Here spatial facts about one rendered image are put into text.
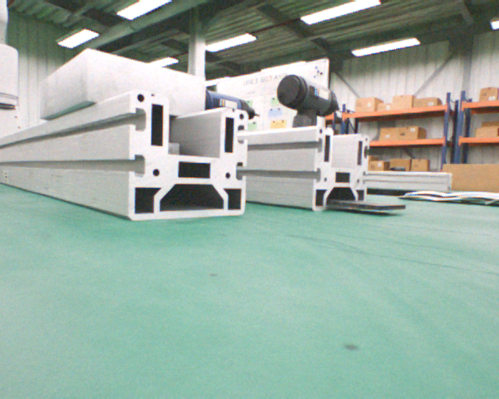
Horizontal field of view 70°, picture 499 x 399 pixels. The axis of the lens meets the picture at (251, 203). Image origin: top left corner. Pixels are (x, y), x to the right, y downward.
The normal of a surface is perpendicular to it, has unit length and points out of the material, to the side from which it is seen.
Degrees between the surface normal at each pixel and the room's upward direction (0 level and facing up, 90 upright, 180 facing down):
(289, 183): 90
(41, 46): 90
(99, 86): 90
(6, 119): 91
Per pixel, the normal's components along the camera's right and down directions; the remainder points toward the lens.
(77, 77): -0.75, 0.02
